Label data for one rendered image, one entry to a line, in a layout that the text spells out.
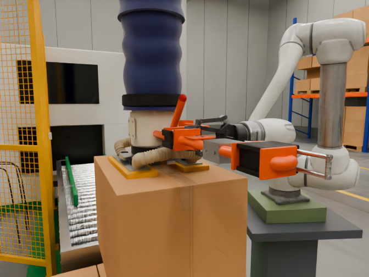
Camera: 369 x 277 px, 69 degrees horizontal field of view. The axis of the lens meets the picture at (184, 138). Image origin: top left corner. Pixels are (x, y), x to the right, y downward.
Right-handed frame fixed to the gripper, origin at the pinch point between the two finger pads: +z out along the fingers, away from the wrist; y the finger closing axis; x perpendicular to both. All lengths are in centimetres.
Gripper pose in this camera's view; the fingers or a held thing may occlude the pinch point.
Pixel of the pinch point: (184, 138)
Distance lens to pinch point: 77.5
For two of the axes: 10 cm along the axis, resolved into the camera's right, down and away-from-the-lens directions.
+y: 0.0, 9.9, 1.2
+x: -4.3, -1.1, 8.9
